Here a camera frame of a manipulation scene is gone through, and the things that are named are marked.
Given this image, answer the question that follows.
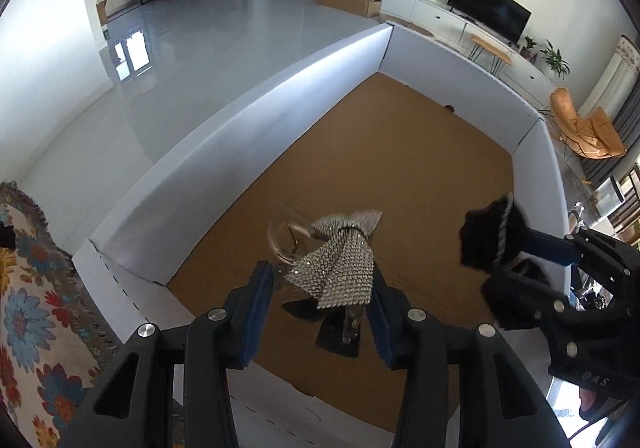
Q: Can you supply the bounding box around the silver sequin bow hair clip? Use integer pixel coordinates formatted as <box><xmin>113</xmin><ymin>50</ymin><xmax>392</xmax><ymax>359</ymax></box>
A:
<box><xmin>267</xmin><ymin>209</ymin><xmax>383</xmax><ymax>309</ymax></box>

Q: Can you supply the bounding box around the white cardboard sorting box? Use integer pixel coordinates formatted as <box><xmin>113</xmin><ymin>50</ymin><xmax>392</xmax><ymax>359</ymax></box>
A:
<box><xmin>58</xmin><ymin>25</ymin><xmax>567</xmax><ymax>447</ymax></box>

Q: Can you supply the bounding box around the orange lounge chair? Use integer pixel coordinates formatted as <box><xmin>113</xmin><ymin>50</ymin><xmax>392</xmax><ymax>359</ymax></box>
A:
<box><xmin>550</xmin><ymin>87</ymin><xmax>627</xmax><ymax>160</ymax></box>

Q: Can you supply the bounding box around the floral patterned rug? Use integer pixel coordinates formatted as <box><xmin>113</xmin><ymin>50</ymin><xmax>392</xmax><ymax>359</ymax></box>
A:
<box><xmin>1</xmin><ymin>182</ymin><xmax>122</xmax><ymax>447</ymax></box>

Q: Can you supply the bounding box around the white tv sideboard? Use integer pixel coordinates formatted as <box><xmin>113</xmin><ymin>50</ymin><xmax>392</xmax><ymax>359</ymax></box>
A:
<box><xmin>381</xmin><ymin>0</ymin><xmax>555</xmax><ymax>110</ymax></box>

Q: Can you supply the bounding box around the potted plant pair on sideboard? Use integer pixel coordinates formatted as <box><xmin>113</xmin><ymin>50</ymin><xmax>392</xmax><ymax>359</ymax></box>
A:
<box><xmin>521</xmin><ymin>36</ymin><xmax>570</xmax><ymax>79</ymax></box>

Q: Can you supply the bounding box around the small wooden bench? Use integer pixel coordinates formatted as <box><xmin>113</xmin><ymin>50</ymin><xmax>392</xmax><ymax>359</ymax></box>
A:
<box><xmin>469</xmin><ymin>35</ymin><xmax>512</xmax><ymax>76</ymax></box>

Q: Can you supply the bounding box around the black flat screen television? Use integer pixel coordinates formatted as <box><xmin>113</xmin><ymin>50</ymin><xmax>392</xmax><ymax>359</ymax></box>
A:
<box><xmin>447</xmin><ymin>0</ymin><xmax>530</xmax><ymax>44</ymax></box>

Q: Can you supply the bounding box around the brown cardboard box on floor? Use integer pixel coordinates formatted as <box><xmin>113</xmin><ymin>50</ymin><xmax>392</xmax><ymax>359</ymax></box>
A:
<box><xmin>317</xmin><ymin>0</ymin><xmax>382</xmax><ymax>18</ymax></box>

